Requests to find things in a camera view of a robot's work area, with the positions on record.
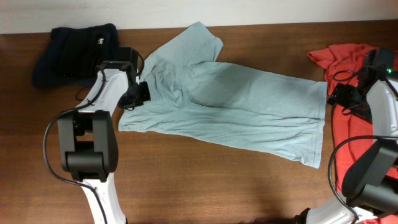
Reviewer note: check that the red printed t-shirt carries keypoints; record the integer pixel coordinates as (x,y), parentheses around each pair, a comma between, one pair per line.
(338,60)

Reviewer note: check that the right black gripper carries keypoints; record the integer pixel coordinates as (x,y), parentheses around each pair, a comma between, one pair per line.
(340,94)

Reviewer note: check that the navy blue folded garment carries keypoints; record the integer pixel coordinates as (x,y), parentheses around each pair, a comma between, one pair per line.
(45,73)

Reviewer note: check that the light blue t-shirt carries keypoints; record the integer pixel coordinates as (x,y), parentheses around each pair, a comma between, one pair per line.
(195,95)

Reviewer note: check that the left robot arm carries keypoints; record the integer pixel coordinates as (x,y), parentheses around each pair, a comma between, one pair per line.
(88,145)

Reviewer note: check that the black folded garment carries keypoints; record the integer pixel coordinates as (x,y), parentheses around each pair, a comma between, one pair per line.
(84,50)

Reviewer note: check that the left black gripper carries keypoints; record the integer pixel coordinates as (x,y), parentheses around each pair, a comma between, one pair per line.
(145,95)

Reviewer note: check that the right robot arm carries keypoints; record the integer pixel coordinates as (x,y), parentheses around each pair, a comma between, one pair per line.
(367,192)

